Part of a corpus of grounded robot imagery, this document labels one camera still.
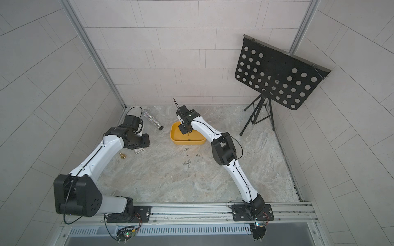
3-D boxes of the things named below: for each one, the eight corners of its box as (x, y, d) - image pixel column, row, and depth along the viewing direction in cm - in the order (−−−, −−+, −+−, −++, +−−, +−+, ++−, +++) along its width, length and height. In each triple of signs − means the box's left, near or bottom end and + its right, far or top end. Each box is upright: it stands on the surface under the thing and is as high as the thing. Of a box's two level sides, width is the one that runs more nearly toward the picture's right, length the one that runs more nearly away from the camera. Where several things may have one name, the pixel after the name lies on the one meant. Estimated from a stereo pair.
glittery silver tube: (143, 115, 113) (141, 111, 110) (147, 112, 115) (146, 109, 112) (159, 131, 104) (158, 128, 101) (164, 128, 105) (162, 125, 102)
